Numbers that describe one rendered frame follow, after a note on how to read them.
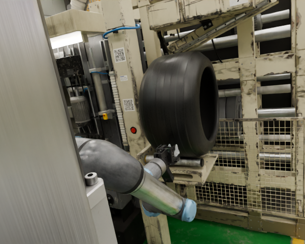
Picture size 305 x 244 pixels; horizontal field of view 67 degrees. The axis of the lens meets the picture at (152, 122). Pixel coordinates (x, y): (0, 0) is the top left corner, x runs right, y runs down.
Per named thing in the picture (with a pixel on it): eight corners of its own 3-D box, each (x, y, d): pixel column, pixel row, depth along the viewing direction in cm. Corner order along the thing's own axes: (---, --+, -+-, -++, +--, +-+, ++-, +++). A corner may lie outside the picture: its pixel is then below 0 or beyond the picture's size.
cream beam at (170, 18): (148, 30, 146) (144, 5, 142) (165, 32, 167) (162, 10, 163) (253, 6, 117) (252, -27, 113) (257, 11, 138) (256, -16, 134)
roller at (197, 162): (146, 153, 139) (147, 160, 140) (143, 157, 135) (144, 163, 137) (203, 157, 123) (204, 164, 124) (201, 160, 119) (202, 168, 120)
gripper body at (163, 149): (175, 144, 104) (165, 154, 94) (178, 161, 106) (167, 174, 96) (160, 144, 108) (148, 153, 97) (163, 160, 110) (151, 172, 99)
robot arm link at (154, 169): (132, 193, 87) (129, 173, 85) (146, 179, 96) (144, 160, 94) (151, 196, 83) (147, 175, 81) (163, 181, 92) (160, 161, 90)
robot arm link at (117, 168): (121, 133, 51) (201, 198, 85) (90, 130, 58) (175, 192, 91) (99, 184, 46) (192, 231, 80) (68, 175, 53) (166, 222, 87)
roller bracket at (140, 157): (138, 170, 135) (135, 155, 133) (165, 144, 169) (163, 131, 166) (143, 171, 134) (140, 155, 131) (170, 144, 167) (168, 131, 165)
